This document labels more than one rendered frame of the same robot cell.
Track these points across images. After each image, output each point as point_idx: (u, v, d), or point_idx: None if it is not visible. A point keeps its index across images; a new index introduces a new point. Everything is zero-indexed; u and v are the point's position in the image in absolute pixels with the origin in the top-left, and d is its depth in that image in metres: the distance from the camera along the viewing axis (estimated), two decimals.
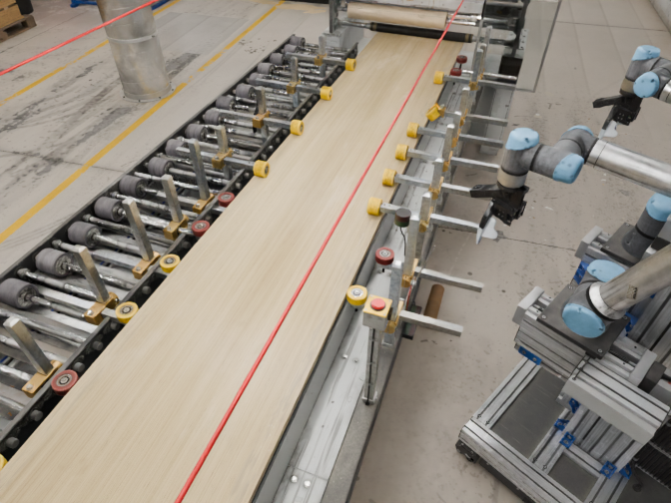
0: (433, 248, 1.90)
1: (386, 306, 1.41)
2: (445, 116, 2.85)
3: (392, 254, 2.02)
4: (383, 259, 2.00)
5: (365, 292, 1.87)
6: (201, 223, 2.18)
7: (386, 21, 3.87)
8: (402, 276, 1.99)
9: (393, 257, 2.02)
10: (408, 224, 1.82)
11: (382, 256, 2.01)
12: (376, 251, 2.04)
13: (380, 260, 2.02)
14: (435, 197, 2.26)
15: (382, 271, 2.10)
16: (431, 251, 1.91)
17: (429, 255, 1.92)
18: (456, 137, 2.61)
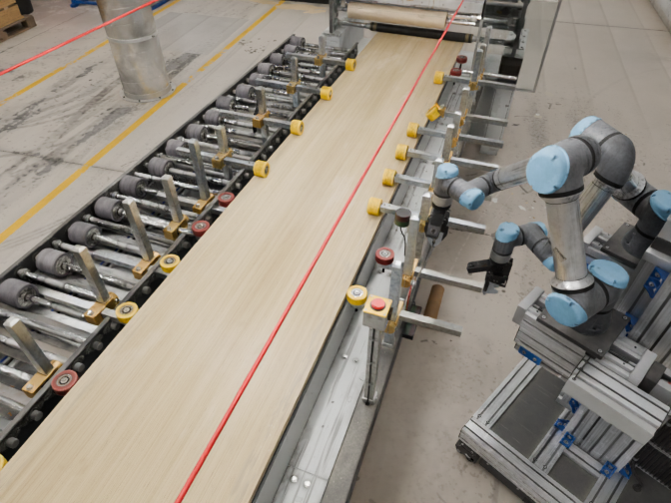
0: (433, 248, 1.90)
1: (386, 306, 1.41)
2: (445, 116, 2.85)
3: (392, 254, 2.02)
4: (383, 259, 2.00)
5: (365, 292, 1.87)
6: (201, 223, 2.18)
7: (386, 21, 3.87)
8: (402, 276, 1.99)
9: (393, 257, 2.02)
10: (408, 224, 1.82)
11: (382, 256, 2.01)
12: (376, 251, 2.04)
13: (380, 260, 2.02)
14: None
15: (382, 271, 2.10)
16: (431, 251, 1.91)
17: (429, 255, 1.92)
18: (456, 137, 2.61)
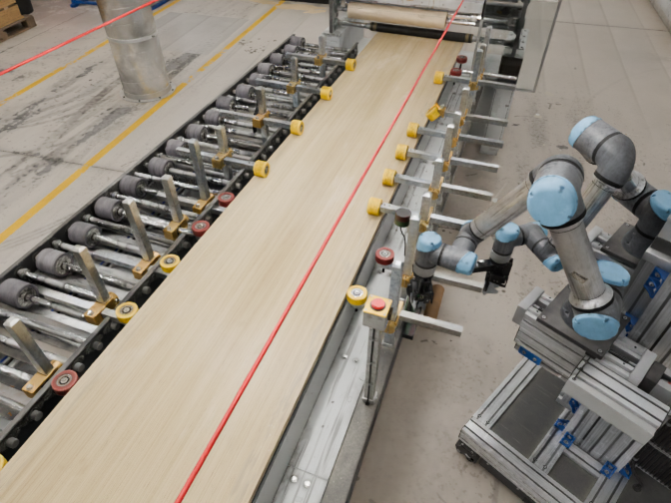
0: None
1: (386, 306, 1.41)
2: (445, 116, 2.85)
3: (392, 254, 2.02)
4: (383, 259, 2.00)
5: (365, 292, 1.87)
6: (201, 223, 2.18)
7: (386, 21, 3.87)
8: (402, 276, 1.99)
9: (393, 257, 2.02)
10: (408, 224, 1.82)
11: (382, 256, 2.01)
12: (376, 251, 2.04)
13: (380, 260, 2.02)
14: (435, 197, 2.26)
15: (382, 271, 2.10)
16: None
17: None
18: (456, 137, 2.61)
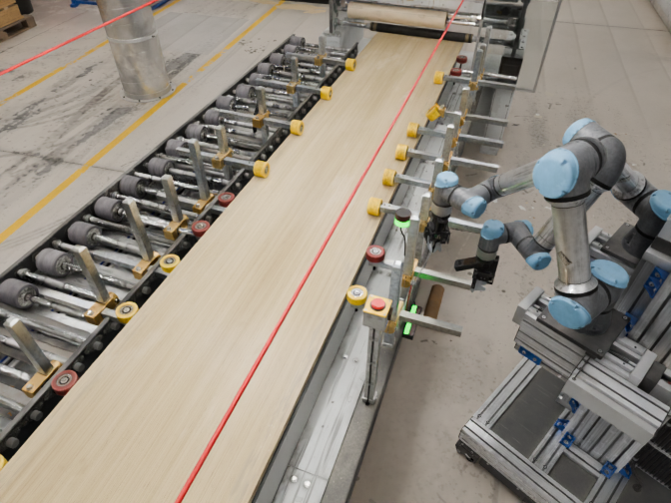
0: None
1: (386, 306, 1.41)
2: (445, 116, 2.85)
3: (382, 252, 2.03)
4: (373, 257, 2.02)
5: (365, 292, 1.87)
6: (201, 223, 2.18)
7: (386, 21, 3.87)
8: (402, 276, 1.99)
9: (383, 255, 2.03)
10: (408, 224, 1.82)
11: (372, 254, 2.02)
12: (367, 249, 2.05)
13: (370, 258, 2.03)
14: None
15: (373, 269, 2.11)
16: None
17: (429, 254, 1.92)
18: (456, 137, 2.61)
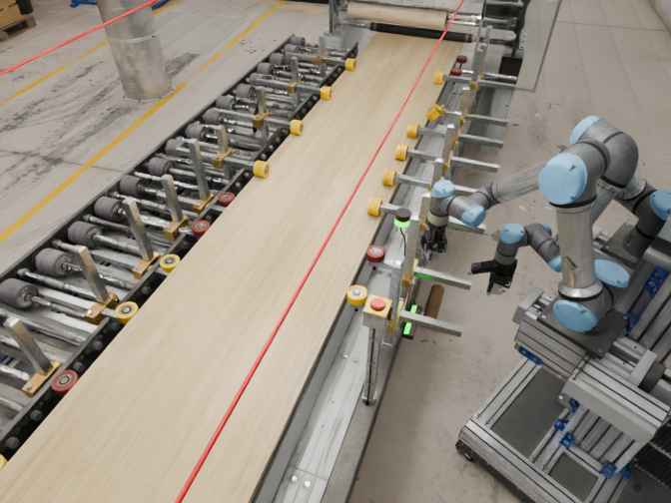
0: None
1: (386, 306, 1.41)
2: (445, 116, 2.85)
3: (382, 252, 2.03)
4: (373, 257, 2.02)
5: (365, 292, 1.87)
6: (201, 223, 2.18)
7: (386, 21, 3.87)
8: (402, 276, 1.99)
9: (383, 255, 2.03)
10: (408, 224, 1.82)
11: (372, 254, 2.02)
12: (367, 249, 2.05)
13: (370, 258, 2.03)
14: None
15: (373, 269, 2.11)
16: None
17: None
18: (456, 137, 2.61)
